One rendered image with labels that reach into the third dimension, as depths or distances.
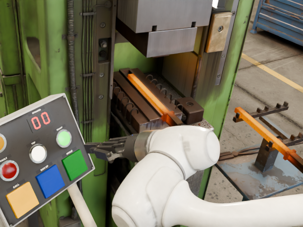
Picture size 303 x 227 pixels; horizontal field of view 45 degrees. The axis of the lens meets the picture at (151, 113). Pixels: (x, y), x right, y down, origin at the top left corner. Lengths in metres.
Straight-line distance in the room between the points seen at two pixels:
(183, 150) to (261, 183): 0.97
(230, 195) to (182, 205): 1.94
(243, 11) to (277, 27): 3.66
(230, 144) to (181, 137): 2.30
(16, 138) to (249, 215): 0.68
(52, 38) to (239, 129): 2.29
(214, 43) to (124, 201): 1.04
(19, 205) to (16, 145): 0.17
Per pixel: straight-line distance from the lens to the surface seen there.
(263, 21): 5.46
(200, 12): 1.35
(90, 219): 1.54
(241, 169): 1.77
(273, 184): 1.75
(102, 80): 1.44
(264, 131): 1.57
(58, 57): 1.34
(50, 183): 1.17
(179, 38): 1.34
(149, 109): 1.53
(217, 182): 2.72
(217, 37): 1.62
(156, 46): 1.30
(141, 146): 0.89
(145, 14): 1.23
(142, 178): 0.74
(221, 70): 1.76
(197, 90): 1.72
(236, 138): 3.18
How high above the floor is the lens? 1.83
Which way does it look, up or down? 34 degrees down
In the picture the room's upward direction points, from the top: 7 degrees clockwise
